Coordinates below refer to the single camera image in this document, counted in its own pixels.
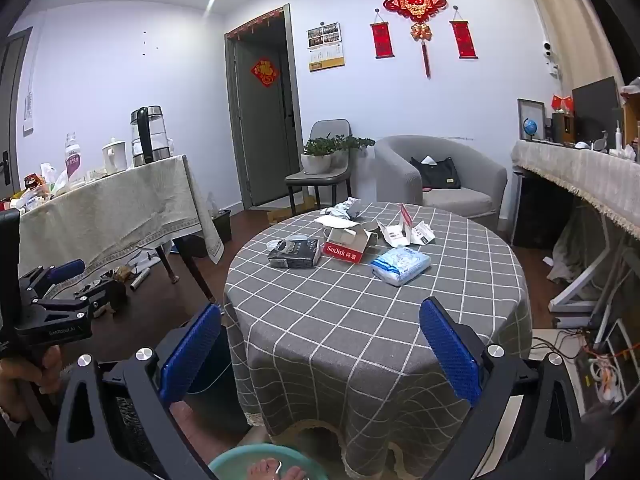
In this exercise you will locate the white paper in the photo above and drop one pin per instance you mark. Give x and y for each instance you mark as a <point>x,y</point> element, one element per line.
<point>345,208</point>

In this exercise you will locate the white lidded mug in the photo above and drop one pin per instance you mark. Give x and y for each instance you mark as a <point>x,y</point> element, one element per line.
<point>114,157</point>

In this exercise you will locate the red knot wall ornament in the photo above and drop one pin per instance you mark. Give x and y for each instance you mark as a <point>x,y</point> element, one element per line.
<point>414,2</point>

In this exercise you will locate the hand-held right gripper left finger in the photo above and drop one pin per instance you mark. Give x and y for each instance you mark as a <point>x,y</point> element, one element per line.
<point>192,355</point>

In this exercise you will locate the beige fringed desk cloth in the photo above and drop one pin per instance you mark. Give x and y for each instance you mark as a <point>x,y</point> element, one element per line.
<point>575,170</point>

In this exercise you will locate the black monitor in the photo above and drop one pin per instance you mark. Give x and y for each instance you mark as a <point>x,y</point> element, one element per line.
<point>597,110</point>

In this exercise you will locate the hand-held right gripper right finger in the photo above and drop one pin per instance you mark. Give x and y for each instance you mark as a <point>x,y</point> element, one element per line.
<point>450,350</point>

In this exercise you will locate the red and white card packaging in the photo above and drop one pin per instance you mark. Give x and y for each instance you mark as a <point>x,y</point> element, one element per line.
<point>345,250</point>

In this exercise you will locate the white desk frame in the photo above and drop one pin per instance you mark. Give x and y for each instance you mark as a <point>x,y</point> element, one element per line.
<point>575,295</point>

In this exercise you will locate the grey checked tablecloth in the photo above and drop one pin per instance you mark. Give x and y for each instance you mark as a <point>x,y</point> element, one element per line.
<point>350,310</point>

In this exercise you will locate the clear plastic bottle purple label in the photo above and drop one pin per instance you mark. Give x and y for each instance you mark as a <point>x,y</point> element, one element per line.
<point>73,160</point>

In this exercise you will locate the black box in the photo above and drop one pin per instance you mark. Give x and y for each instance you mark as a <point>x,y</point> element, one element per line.
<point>295,255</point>

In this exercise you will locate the potted plant in grey pot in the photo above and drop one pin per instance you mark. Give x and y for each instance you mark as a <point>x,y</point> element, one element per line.
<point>357,142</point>

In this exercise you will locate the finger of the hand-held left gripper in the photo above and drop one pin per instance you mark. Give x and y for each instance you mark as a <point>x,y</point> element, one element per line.
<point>100,297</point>
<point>65,270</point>

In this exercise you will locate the grey picture frame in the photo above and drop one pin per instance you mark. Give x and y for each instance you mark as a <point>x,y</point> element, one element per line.
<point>540,110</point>

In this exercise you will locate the red fringed door valance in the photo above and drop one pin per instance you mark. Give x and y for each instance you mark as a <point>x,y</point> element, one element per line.
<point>255,22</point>

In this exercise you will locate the white glue bottle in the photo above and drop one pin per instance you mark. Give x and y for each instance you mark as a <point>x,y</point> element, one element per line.
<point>618,137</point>

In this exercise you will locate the small blue globe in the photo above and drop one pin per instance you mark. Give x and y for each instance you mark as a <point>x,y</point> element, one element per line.
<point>530,127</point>

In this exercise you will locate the grey dining chair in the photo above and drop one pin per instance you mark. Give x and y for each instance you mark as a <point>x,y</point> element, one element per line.
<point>330,130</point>

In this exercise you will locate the beige curtain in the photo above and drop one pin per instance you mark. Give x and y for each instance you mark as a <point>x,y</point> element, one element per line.
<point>575,25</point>

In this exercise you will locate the red diamond door decoration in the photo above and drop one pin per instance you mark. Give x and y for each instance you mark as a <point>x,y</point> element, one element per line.
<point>264,72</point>

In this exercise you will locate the white torn paper packaging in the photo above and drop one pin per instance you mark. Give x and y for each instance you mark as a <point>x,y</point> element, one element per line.
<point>395,232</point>

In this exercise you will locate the clear plastic lid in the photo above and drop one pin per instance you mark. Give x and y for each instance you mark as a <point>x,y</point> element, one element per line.
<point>278,241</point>

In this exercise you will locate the small black bin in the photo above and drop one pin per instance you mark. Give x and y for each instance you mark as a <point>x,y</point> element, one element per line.
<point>222,225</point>

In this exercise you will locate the person's foot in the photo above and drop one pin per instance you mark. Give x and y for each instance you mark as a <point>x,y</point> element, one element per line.
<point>260,471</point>
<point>294,474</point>

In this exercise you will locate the blue and white tissue pack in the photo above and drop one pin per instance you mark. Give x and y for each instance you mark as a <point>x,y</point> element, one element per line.
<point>400,265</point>

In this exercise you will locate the white security camera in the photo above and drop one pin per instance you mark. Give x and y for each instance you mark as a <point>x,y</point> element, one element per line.
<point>549,52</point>

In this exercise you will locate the potted plant in white pot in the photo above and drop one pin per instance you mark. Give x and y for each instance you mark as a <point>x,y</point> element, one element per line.
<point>316,162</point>

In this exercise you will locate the dark wooden table leg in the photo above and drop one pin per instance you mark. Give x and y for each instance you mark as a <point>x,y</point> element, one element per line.
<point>197,270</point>
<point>167,265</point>

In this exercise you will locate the person's grey fleece clothing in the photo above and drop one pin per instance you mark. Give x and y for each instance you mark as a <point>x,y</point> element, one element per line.
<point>607,425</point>

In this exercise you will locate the person's right foot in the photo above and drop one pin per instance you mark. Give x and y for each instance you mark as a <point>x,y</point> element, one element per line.
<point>294,474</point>

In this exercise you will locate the red hanging scroll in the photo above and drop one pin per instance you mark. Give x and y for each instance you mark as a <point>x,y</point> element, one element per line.
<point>463,39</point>
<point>382,40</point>

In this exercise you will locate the person's left hand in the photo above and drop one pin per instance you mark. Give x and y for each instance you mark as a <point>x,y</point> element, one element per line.
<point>22,375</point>

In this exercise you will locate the teal plastic basin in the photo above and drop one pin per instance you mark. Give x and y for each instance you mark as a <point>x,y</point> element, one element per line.
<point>225,465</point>

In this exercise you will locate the black handbag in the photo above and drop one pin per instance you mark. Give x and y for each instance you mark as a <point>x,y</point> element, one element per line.
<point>440,175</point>

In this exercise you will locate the wall calendar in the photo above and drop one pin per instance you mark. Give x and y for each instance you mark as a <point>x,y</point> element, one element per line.
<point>326,47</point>

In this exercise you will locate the small red flags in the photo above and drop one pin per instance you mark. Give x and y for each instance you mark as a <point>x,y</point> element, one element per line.
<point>561,102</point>

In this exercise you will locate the bags of snacks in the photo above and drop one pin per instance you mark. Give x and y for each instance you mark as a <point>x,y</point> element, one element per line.
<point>40,190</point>

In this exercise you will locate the white printed card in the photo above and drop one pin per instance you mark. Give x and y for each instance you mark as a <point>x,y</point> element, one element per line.
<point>421,234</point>

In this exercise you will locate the beige patterned tablecloth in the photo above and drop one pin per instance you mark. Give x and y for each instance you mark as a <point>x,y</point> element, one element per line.
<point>115,210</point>

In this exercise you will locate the grey door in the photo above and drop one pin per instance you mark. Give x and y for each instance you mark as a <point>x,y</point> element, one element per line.
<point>265,135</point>

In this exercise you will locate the person's left foot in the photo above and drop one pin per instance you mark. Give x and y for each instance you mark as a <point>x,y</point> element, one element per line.
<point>260,471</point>

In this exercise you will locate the grey armchair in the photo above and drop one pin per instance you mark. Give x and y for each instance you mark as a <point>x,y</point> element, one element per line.
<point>475,195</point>

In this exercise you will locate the glass electric kettle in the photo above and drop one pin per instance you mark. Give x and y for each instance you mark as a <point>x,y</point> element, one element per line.
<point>150,135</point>

